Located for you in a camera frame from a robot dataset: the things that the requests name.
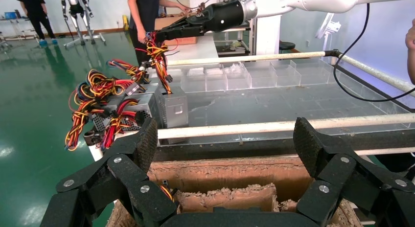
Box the grey storage shelf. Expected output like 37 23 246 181
212 24 257 56

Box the black round stool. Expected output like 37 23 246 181
279 41 296 54

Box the white padded pipe rail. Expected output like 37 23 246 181
334 52 415 96
157 113 415 140
147 50 338 68

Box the white column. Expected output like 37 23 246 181
256 15 281 56

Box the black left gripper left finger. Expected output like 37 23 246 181
39 116 178 227

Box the person in black shirt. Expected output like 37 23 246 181
127 0 192 68

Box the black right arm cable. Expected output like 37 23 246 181
332 3 415 102

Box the cardboard box with red print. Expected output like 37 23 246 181
154 14 199 46

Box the long clear acrylic bin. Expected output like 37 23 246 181
334 71 415 129

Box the white side table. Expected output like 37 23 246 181
0 18 40 42

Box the bare forearm of person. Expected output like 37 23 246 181
405 20 415 85

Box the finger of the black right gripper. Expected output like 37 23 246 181
171 15 197 29
155 25 206 44

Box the person in black walking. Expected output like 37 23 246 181
17 0 58 46

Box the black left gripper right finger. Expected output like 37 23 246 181
293 116 415 227

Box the worn brown cardboard box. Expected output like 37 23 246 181
105 156 364 227

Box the white standing fan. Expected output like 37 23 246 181
315 12 342 53

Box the humanoid robot on stand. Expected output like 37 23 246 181
59 0 106 50

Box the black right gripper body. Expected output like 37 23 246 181
186 0 245 34

